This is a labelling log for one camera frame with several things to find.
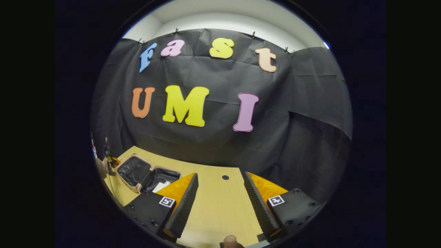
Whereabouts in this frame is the black backdrop cloth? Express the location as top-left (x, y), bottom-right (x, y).
top-left (90, 28), bottom-right (352, 204)

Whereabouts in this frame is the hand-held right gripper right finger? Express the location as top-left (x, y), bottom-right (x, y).
top-left (243, 171), bottom-right (327, 245)

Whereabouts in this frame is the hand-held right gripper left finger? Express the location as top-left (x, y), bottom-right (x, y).
top-left (123, 173), bottom-right (199, 243)

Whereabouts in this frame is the pink suitcase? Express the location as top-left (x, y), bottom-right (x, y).
top-left (115, 154), bottom-right (182, 194)

